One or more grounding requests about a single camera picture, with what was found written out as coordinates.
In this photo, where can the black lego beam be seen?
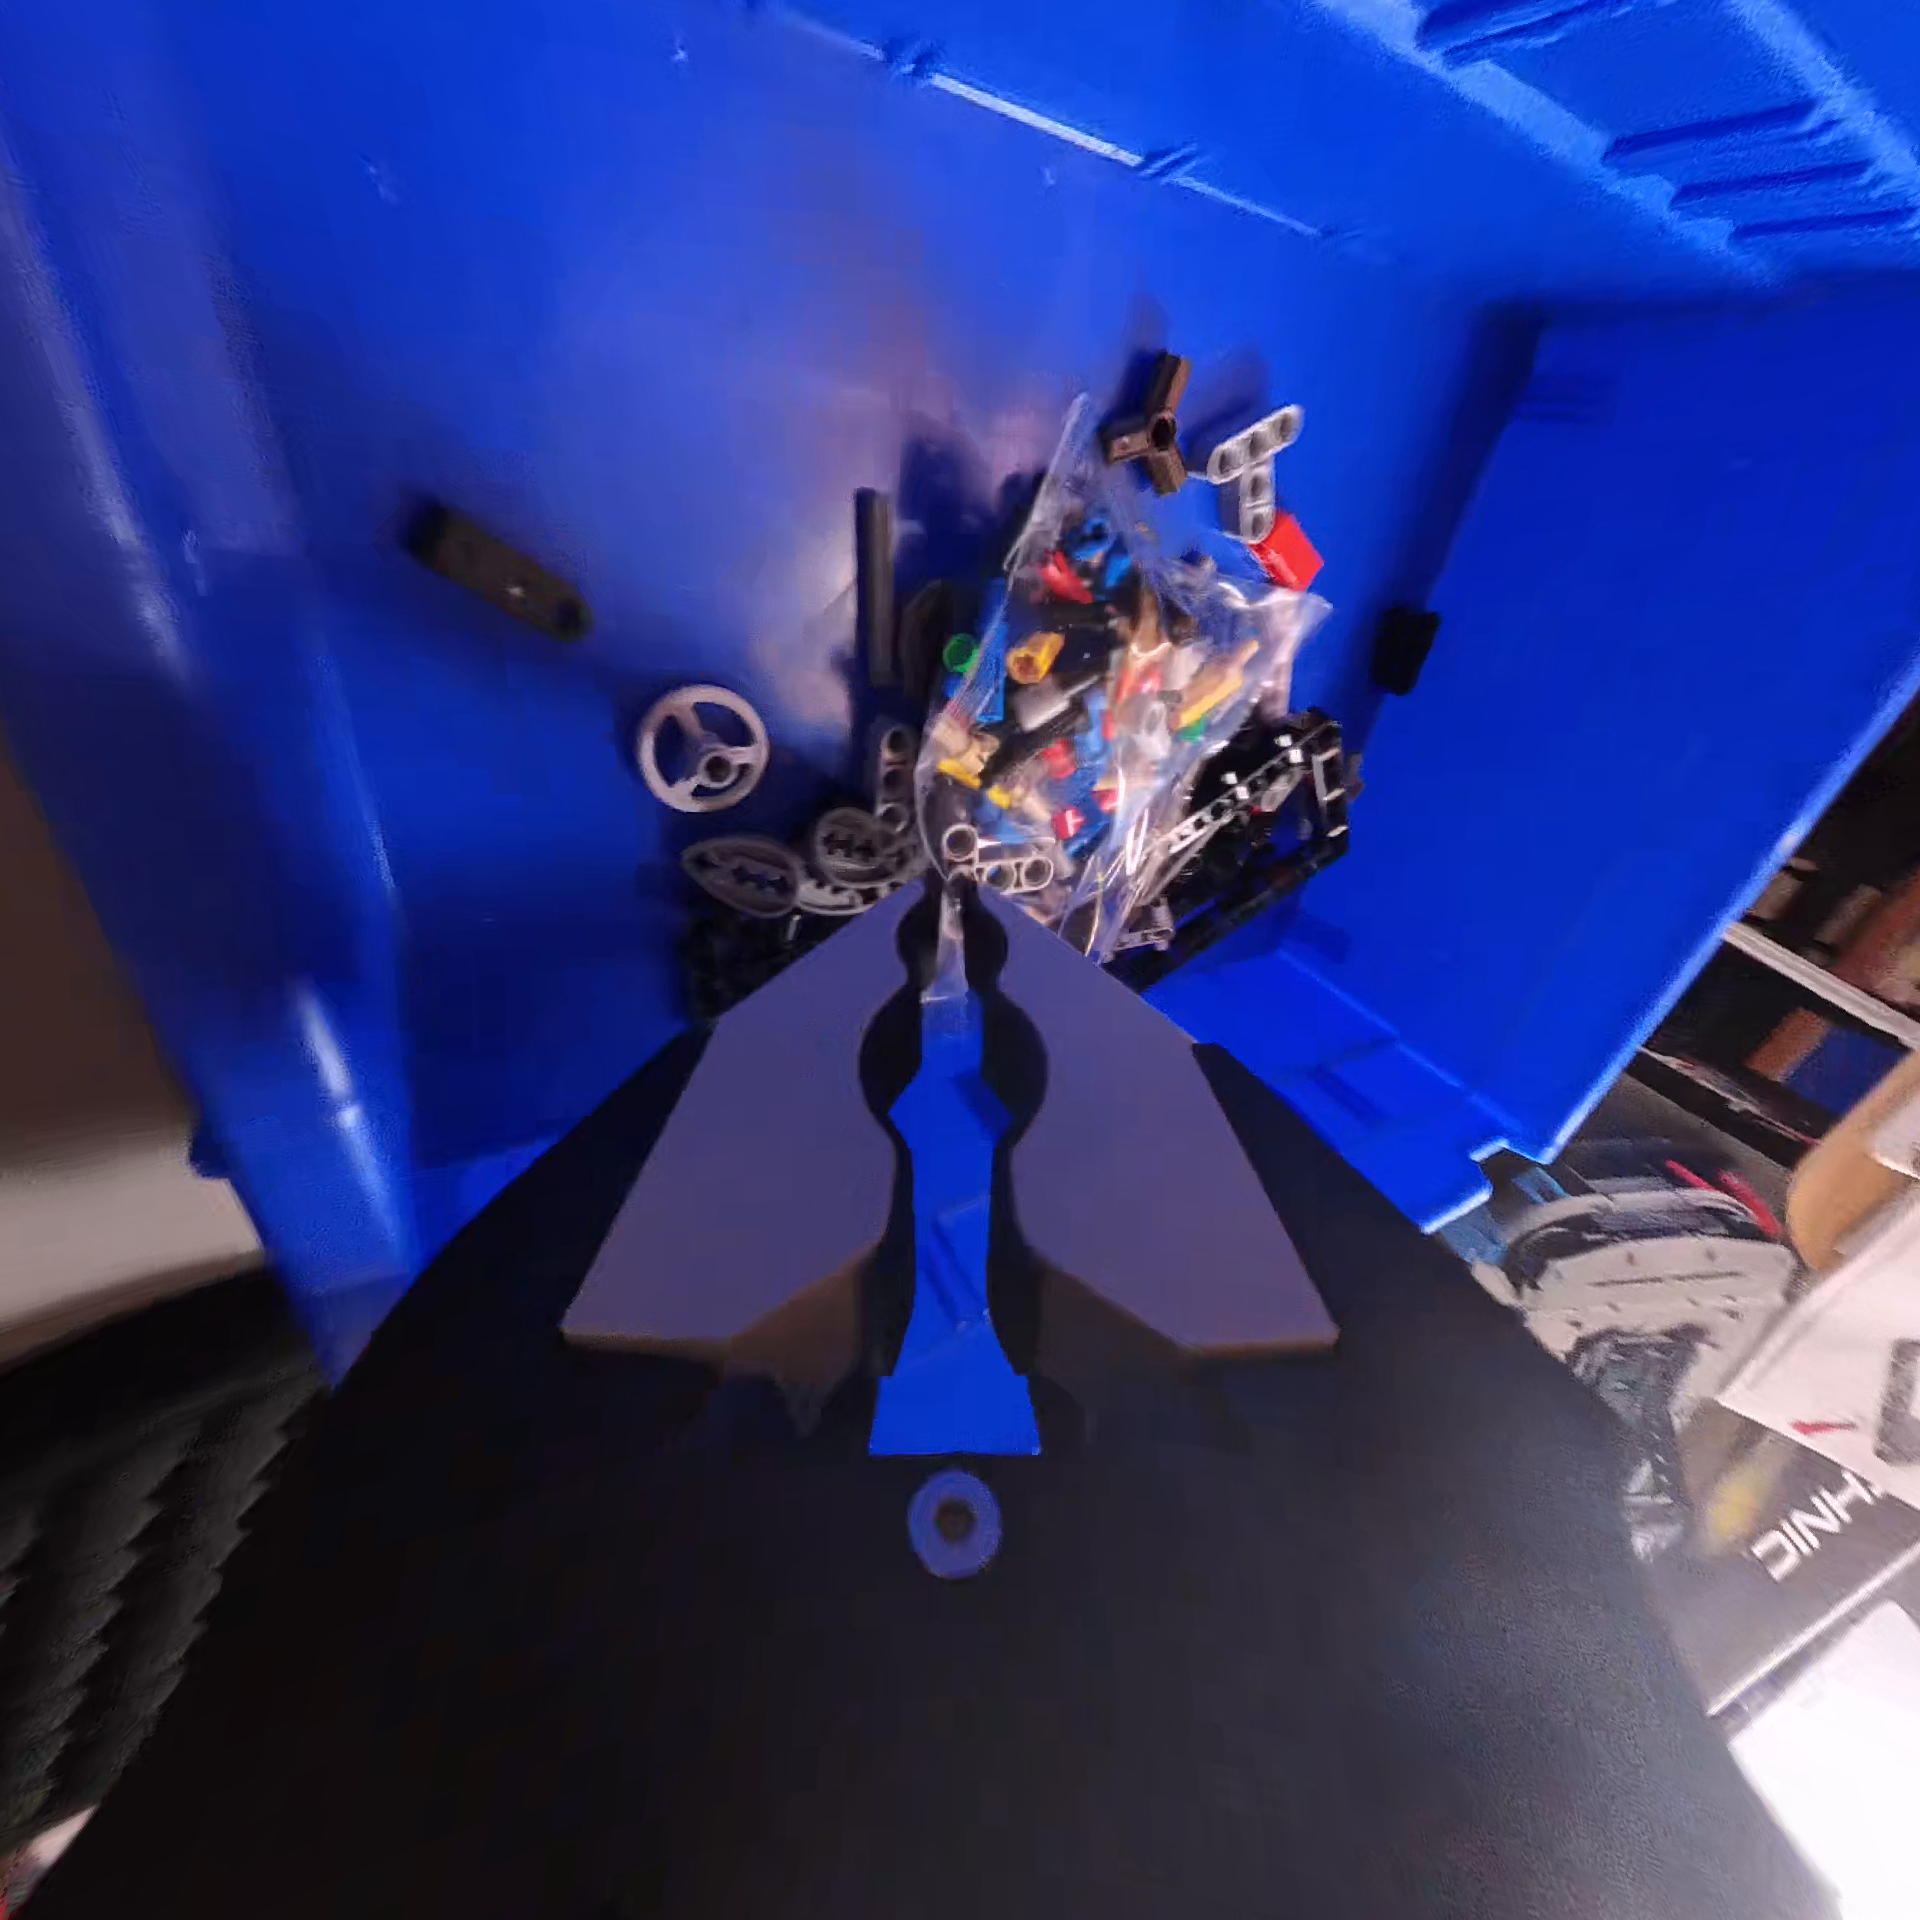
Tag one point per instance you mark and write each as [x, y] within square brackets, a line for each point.
[493, 568]

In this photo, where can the black lego axle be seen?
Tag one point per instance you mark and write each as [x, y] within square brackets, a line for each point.
[878, 584]

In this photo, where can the clear bag of small lego pieces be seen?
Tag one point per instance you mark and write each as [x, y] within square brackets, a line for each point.
[1110, 674]

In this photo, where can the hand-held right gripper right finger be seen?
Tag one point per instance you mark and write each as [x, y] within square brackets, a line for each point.
[1140, 1198]

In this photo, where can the blue bin with tag label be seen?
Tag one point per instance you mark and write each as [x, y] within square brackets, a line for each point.
[453, 300]

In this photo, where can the lego set box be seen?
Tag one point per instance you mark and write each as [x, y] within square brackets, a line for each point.
[1651, 1351]

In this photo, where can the black lego frame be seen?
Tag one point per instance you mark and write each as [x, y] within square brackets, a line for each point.
[1328, 781]

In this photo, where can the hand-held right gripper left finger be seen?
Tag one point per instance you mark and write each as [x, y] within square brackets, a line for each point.
[749, 1169]

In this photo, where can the grey lego steering wheel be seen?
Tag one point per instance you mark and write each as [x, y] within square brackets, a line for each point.
[714, 769]

